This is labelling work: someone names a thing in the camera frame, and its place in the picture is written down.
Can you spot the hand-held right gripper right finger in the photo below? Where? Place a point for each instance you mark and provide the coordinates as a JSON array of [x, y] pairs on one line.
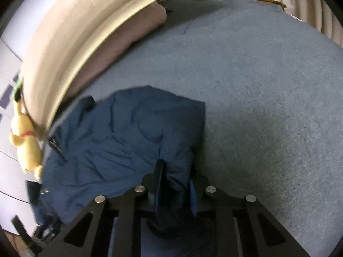
[[193, 198]]

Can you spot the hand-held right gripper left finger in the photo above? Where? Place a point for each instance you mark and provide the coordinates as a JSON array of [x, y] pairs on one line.
[[160, 188]]

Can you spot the navy quilted jacket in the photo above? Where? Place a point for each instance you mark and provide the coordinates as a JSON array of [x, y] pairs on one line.
[[120, 139]]

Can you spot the white wardrobe with purple tiles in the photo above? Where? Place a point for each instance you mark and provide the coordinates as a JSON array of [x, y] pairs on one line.
[[10, 192]]

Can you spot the yellow plush toy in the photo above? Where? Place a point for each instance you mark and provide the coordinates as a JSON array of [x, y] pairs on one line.
[[25, 144]]

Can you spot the grey bed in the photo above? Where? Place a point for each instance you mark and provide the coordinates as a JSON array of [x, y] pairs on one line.
[[254, 99]]

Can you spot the brown pillow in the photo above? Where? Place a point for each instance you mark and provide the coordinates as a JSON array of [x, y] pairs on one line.
[[120, 40]]

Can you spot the beige bamboo mat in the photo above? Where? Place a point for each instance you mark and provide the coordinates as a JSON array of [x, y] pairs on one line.
[[67, 32]]

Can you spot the flat patterned cardboard box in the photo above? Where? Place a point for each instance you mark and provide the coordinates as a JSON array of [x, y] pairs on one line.
[[265, 0]]

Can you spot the beige pleated curtain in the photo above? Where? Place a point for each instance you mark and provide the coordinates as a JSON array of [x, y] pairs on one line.
[[308, 2]]

